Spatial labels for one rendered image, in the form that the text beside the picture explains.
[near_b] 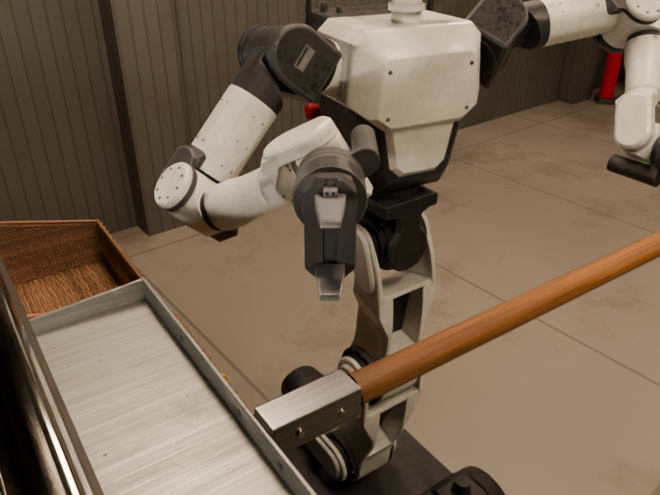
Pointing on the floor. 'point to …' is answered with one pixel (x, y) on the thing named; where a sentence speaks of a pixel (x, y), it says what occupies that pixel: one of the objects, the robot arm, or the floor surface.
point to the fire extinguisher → (609, 80)
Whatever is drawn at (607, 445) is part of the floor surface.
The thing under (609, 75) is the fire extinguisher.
